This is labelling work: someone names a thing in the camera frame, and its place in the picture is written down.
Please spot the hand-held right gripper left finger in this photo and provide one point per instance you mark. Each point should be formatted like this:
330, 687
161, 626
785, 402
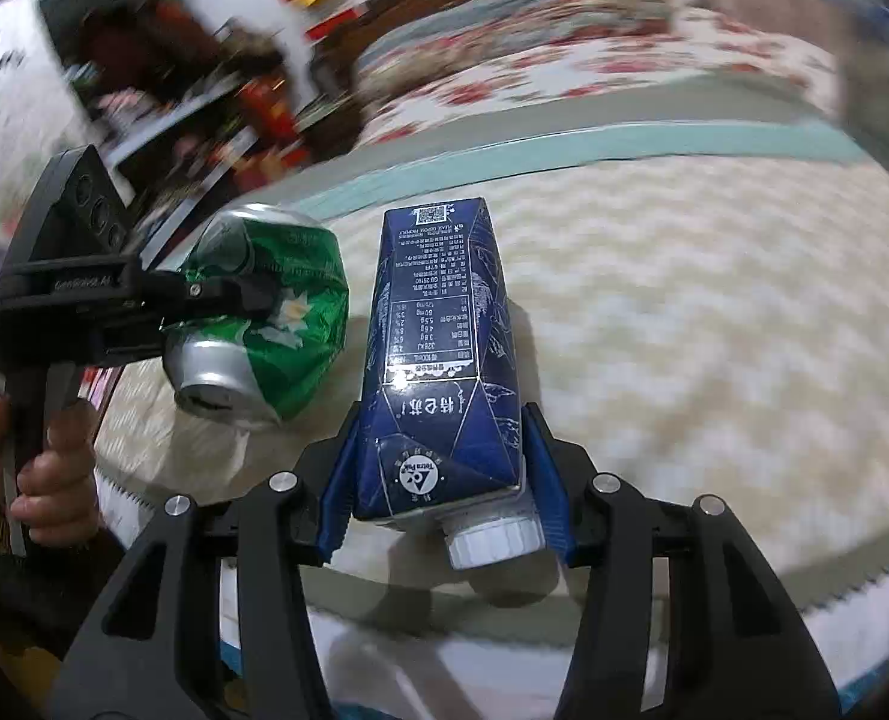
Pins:
335, 499

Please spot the crushed green can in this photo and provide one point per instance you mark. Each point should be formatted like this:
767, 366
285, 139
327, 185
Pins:
294, 360

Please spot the white printed sheet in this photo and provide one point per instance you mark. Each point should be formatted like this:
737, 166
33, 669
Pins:
16, 105

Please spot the person's left hand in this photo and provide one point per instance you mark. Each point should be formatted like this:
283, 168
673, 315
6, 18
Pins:
54, 487

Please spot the folded patterned quilt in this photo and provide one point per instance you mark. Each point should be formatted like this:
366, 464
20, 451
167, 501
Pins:
519, 22

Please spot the dark wooden headboard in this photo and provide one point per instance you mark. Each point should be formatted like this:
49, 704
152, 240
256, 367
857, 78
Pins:
444, 0

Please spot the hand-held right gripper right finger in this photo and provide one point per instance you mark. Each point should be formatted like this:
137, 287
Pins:
549, 480

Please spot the floral bed sheet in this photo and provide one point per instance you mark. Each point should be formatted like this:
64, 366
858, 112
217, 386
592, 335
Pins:
639, 67

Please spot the cluttered dark side table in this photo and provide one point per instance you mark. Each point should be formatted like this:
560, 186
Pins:
249, 120

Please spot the green quilted blanket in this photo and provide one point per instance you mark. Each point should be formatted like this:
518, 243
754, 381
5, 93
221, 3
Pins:
564, 142

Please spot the dark blue milk carton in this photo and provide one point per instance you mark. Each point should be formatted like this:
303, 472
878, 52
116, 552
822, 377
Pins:
437, 360

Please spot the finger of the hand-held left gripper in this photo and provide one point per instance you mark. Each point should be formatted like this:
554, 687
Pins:
226, 294

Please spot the beige patterned blanket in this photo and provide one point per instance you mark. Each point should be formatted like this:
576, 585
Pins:
714, 330

